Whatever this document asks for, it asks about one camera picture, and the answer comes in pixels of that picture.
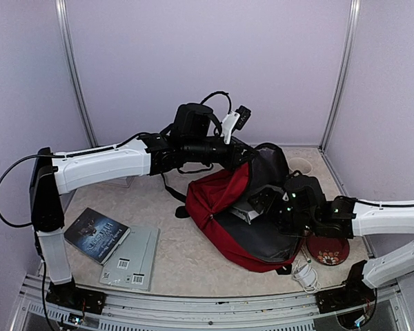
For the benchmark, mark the rose cover white book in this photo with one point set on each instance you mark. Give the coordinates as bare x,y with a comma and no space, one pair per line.
123,182

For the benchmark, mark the aluminium frame post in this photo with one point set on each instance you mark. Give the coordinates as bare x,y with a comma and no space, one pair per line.
349,42
62,16

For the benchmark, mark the white charger with cable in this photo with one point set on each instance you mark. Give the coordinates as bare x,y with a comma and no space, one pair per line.
306,276

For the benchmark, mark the dark blue heights book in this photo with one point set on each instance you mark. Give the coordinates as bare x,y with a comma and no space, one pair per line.
96,235

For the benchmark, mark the aluminium frame right post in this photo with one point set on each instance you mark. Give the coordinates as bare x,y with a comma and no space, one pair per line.
349,42

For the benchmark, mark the red student backpack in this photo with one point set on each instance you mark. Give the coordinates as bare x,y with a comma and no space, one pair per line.
213,202

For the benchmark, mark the white floral mug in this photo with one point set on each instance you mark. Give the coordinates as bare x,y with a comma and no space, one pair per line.
299,164

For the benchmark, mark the red floral plate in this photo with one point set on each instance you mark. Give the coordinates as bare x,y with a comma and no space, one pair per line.
328,251

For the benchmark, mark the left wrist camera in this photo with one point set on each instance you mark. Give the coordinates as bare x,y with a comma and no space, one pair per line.
234,120

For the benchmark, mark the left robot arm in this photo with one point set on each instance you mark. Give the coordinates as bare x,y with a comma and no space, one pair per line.
196,135

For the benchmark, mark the grey ianra book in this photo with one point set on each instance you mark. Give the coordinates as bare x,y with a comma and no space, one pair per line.
245,212

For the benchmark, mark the aluminium front rail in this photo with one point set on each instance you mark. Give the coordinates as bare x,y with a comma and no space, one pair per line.
136,311

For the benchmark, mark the aluminium frame left post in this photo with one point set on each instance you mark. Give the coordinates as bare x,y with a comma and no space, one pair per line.
62,16

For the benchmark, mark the grey barcode book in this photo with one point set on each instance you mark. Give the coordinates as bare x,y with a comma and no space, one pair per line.
130,266

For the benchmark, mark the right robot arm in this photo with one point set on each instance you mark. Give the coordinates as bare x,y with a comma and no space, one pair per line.
299,206

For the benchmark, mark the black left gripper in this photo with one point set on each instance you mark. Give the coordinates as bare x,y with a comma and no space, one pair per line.
236,160

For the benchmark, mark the white marker pen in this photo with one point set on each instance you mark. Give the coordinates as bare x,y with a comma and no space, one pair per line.
306,256

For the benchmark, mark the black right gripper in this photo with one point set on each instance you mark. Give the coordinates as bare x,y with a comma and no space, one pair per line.
265,195

